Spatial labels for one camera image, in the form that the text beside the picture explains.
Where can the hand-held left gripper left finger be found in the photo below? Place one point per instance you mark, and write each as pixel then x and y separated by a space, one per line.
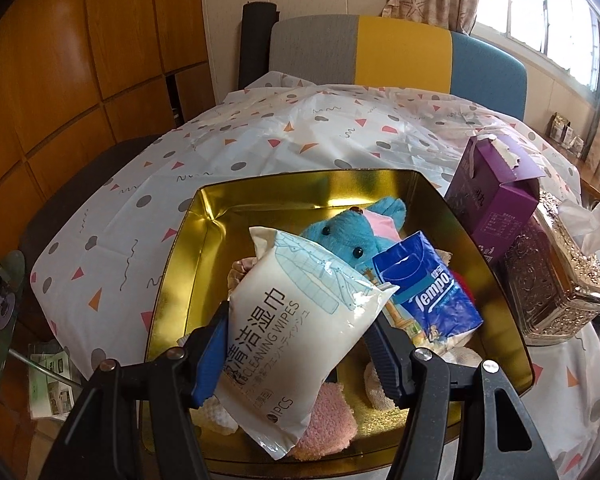
pixel 212 355

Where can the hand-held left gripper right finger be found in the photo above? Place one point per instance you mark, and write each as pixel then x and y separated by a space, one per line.
pixel 386 355

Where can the white waffle cloth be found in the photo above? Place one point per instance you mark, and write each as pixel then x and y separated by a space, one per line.
pixel 215 417

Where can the cream sock pair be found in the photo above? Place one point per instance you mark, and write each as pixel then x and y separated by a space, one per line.
pixel 460 360

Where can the blue tissue pack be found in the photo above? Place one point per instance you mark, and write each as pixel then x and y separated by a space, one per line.
pixel 430 295

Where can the pink satin scrunchie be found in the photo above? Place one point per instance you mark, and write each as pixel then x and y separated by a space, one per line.
pixel 242 272

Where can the pink fuzzy sock navy band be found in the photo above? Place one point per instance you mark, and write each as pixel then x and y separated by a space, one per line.
pixel 327 422

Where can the white wet wipes pack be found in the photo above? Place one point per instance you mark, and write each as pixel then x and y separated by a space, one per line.
pixel 300 330

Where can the red fuzzy sock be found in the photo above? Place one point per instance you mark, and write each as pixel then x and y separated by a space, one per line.
pixel 457 279

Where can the gold tin box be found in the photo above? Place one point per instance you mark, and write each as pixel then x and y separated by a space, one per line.
pixel 200 240

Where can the blue teddy bear pink dress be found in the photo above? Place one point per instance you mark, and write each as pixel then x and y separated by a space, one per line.
pixel 340 232

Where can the printed paper leaflets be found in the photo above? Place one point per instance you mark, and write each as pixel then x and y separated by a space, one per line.
pixel 52 380

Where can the gold ornate tissue box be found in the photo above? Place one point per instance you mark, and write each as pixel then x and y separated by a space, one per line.
pixel 550 280

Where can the purple carton box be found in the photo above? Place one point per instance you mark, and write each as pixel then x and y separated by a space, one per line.
pixel 495 200

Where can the patterned plastic sheet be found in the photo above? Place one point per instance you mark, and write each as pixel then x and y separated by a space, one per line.
pixel 180 160

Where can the glass side table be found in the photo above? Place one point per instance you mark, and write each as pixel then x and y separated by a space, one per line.
pixel 0 330

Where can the white facial tissue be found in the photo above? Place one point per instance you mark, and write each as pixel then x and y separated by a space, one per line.
pixel 597 227

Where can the wooden desk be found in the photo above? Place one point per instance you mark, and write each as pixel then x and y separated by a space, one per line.
pixel 597 175

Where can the boxes on desk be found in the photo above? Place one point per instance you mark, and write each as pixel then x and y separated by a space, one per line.
pixel 565 132

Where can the grey yellow blue headboard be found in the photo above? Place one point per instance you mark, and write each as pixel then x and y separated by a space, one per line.
pixel 400 55

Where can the black rolled mat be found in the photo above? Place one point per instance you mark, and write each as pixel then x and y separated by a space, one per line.
pixel 255 45

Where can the wooden wardrobe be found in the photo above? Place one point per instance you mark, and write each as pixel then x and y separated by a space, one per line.
pixel 80 60

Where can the barred window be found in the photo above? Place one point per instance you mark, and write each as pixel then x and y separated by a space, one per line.
pixel 545 5

